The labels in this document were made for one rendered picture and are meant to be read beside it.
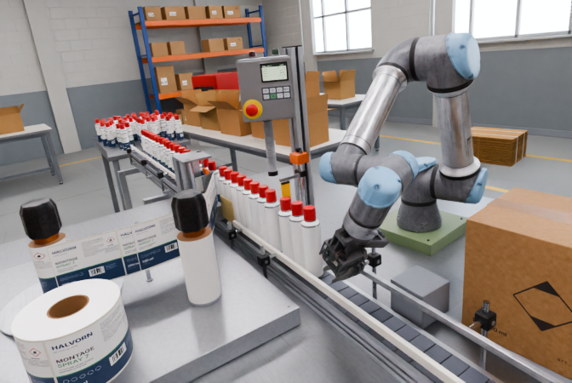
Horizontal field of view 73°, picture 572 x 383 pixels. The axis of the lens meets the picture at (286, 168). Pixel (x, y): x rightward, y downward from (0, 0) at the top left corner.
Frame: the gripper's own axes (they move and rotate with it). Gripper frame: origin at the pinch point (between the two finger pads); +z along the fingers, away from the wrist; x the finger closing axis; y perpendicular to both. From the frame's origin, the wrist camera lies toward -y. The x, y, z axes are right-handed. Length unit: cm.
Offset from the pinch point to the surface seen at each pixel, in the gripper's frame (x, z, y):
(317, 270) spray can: -6.5, 6.9, 0.5
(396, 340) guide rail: 20.6, -9.3, 4.7
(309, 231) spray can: -13.1, -3.2, 1.8
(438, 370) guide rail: 29.2, -14.3, 4.7
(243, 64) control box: -61, -25, 0
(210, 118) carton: -263, 156, -89
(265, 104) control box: -52, -16, -4
